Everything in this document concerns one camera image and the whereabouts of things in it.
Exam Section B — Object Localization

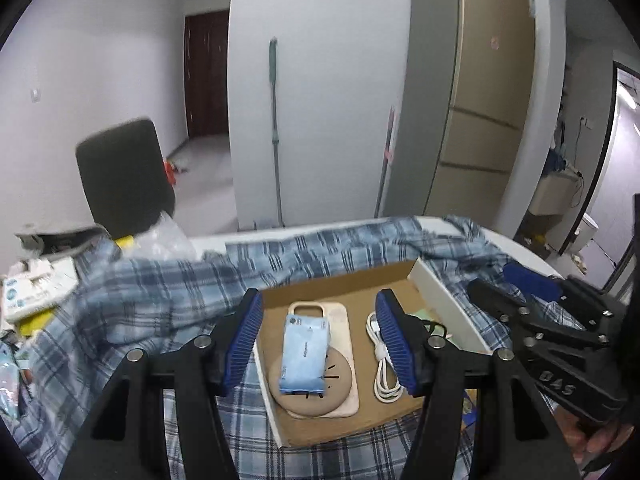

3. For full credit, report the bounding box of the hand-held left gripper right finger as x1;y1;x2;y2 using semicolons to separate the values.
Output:
375;287;583;480

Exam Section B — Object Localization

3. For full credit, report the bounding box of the clear plastic bag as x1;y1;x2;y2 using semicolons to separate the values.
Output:
142;211;198;261

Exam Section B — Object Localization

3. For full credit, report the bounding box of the cardboard box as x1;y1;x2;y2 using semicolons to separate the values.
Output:
252;257;493;448

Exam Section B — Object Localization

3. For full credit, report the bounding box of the white wipes packet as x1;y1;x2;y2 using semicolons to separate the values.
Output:
1;257;77;323

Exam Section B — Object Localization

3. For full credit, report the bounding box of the pink handled broom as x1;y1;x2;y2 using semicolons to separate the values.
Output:
375;105;397;218

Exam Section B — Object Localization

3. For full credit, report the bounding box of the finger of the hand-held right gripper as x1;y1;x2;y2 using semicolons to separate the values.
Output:
466;278;612;358
501;261;627;332

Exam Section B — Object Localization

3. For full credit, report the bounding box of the yellow packet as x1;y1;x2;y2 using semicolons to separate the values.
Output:
19;307;56;337

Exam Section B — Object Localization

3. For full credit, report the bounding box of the white toilet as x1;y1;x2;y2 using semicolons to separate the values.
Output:
575;212;601;256

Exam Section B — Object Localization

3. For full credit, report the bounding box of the person's right hand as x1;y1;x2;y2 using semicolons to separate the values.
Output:
552;402;623;471

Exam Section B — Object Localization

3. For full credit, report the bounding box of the white cable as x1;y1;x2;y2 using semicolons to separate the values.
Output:
366;310;405;403

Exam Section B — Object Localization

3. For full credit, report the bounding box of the grey open box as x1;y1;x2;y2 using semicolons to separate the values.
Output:
14;225;108;256

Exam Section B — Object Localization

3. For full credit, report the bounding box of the beige phone case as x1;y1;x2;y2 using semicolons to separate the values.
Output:
287;301;361;418

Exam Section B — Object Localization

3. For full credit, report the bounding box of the dark grey chair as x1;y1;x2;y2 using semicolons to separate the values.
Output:
75;117;176;241

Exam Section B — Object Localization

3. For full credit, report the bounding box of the light blue packet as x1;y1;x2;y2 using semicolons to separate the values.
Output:
0;340;23;421

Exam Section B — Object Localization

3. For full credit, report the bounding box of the beige bathroom cabinet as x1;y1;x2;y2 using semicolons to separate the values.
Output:
527;172;576;216

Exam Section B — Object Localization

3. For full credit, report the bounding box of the gold refrigerator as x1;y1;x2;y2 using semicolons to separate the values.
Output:
382;0;537;233

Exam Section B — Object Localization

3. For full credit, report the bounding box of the green handled mop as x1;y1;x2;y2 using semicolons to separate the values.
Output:
268;36;286;228

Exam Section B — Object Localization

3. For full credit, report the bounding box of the dark wooden door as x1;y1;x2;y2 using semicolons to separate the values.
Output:
184;9;231;140

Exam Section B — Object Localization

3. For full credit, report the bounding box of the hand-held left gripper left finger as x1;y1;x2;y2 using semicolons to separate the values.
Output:
60;287;265;480

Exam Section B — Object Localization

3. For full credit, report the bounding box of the black door frame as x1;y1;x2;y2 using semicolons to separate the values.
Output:
556;60;640;293

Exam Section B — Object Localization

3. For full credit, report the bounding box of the light blue tissue pack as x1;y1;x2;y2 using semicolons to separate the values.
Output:
278;312;332;395

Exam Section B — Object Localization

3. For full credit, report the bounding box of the blue plaid blanket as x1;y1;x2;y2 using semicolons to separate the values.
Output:
10;215;566;480

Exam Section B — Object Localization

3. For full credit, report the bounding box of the round beige pad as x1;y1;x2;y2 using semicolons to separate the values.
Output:
267;347;353;411

